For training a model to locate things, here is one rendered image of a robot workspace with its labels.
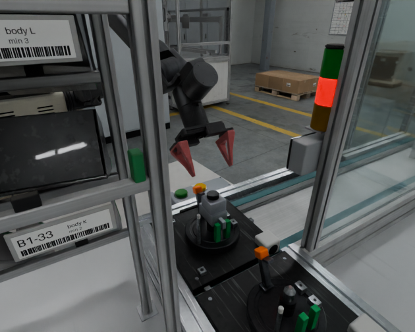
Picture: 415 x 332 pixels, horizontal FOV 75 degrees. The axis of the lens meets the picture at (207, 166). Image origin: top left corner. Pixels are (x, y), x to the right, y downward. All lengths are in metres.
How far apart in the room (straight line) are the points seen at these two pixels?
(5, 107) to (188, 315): 0.91
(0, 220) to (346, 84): 0.52
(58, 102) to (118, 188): 0.93
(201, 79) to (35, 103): 0.75
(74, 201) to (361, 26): 0.48
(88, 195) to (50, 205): 0.03
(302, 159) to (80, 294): 0.61
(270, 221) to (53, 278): 0.62
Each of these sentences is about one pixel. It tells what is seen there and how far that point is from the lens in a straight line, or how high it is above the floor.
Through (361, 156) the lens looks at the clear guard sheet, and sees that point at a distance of 0.71.
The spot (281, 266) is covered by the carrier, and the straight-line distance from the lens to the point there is 0.66.
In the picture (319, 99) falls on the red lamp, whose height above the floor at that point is 1.32.
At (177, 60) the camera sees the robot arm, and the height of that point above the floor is 1.38.
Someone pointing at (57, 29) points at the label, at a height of 1.45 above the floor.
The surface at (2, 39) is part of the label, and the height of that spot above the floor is 1.44.
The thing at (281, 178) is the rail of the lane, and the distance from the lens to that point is 1.01.
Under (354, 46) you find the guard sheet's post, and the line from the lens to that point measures 0.54.
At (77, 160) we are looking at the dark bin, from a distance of 0.31.
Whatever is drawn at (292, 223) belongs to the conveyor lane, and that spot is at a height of 0.92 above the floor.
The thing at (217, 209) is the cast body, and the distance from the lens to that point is 0.63.
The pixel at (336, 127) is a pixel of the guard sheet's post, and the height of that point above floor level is 1.28.
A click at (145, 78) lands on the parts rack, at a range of 0.24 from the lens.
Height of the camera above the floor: 1.45
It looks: 28 degrees down
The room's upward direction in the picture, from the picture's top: straight up
